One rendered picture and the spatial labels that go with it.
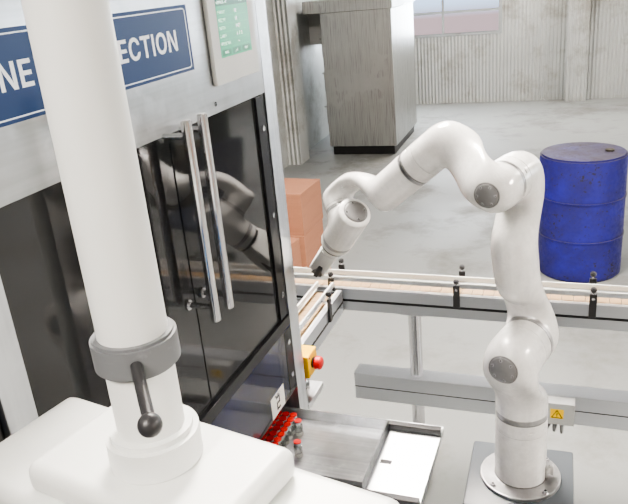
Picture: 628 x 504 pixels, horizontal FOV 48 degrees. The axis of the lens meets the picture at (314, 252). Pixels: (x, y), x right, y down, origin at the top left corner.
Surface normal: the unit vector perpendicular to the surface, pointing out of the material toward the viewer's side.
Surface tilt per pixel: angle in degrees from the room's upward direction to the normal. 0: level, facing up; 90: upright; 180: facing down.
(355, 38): 90
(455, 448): 0
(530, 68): 90
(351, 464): 0
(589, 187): 90
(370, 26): 90
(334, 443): 0
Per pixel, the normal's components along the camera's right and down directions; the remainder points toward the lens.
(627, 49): -0.31, 0.37
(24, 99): 0.94, 0.04
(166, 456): 0.46, 0.28
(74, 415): -0.09, -0.93
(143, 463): 0.01, 0.37
